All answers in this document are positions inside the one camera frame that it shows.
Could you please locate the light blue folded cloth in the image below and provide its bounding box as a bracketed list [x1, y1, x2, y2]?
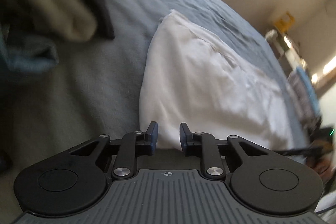
[295, 67, 321, 116]

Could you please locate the grey bed blanket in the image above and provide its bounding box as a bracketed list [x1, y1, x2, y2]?
[0, 0, 310, 214]

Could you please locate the white green side table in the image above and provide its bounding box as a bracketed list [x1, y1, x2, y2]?
[272, 32, 307, 76]

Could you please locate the white footboard bedpost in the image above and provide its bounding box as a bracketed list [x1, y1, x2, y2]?
[265, 29, 278, 44]

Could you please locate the yellow cardboard box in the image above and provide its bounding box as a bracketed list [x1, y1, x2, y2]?
[273, 11, 295, 33]

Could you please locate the teal pillow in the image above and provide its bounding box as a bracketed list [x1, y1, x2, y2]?
[1, 26, 59, 83]

